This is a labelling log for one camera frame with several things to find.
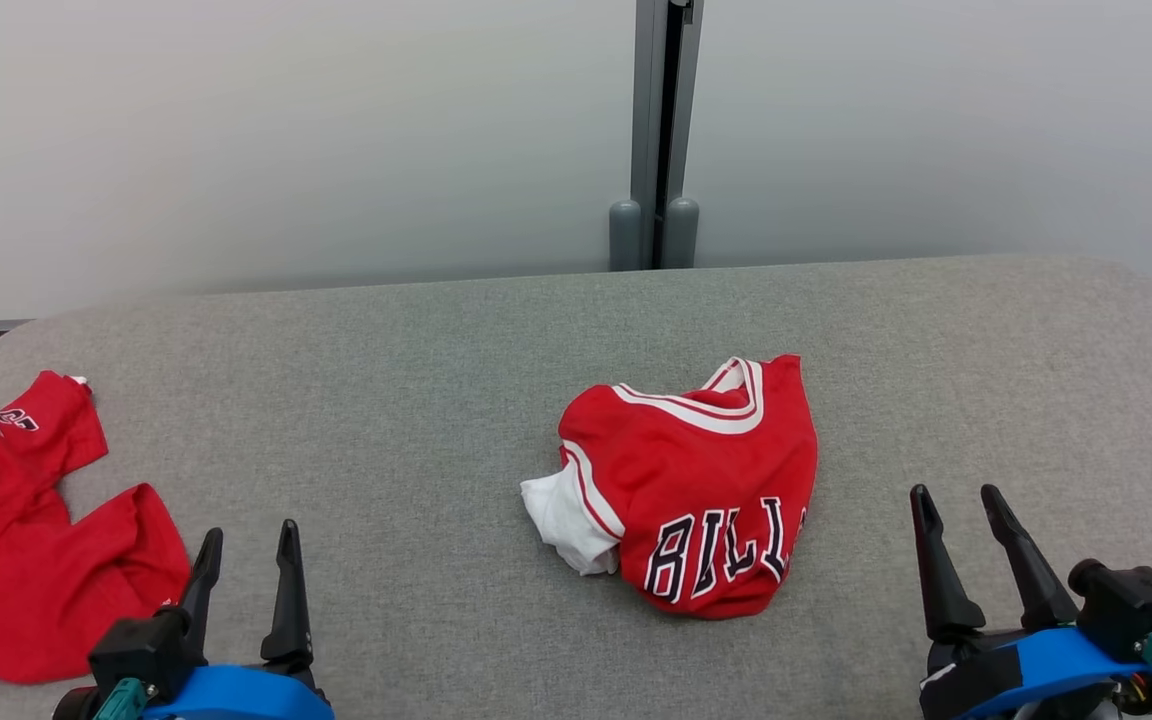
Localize red basketball shorts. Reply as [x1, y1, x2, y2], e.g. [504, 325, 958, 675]
[0, 371, 192, 685]

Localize right gripper blue-topped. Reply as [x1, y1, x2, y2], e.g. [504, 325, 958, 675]
[910, 485, 1152, 720]

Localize grey cylindrical post bumper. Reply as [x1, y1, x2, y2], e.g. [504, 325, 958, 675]
[662, 197, 700, 269]
[609, 199, 643, 272]

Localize red Bulls basketball jersey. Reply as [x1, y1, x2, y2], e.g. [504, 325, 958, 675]
[520, 354, 819, 621]

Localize left gripper blue-topped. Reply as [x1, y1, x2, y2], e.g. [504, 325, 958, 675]
[141, 519, 335, 720]

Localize grey vertical partition post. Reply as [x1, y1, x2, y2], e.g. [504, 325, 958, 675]
[631, 0, 705, 271]

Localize left cable with teal plug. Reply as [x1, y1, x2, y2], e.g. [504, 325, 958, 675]
[93, 678, 149, 720]

